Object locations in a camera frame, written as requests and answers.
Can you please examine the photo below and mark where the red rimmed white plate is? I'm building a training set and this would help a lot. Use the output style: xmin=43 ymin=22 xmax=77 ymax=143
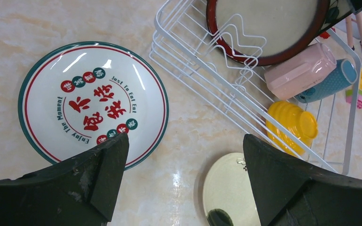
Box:
xmin=206 ymin=0 xmax=330 ymax=66

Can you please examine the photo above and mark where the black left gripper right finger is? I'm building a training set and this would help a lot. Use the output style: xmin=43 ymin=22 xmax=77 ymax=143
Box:
xmin=243 ymin=134 xmax=362 ymax=226

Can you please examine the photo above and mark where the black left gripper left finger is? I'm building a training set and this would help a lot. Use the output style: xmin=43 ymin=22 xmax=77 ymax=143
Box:
xmin=0 ymin=133 xmax=129 ymax=226

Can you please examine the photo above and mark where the pink mug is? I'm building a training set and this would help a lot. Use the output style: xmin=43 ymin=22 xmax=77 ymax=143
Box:
xmin=264 ymin=42 xmax=337 ymax=100

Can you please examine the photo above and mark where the cream small leaf plate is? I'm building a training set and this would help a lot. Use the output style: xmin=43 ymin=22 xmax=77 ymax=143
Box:
xmin=202 ymin=153 xmax=261 ymax=226

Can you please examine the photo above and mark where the white wire dish rack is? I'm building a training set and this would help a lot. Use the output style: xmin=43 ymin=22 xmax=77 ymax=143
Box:
xmin=149 ymin=0 xmax=356 ymax=175

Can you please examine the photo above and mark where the yellow bowl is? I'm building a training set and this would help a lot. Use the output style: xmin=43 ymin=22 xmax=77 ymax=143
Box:
xmin=266 ymin=101 xmax=318 ymax=157

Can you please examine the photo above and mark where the blue mug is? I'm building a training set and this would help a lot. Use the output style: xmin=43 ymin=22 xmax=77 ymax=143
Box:
xmin=295 ymin=59 xmax=358 ymax=104

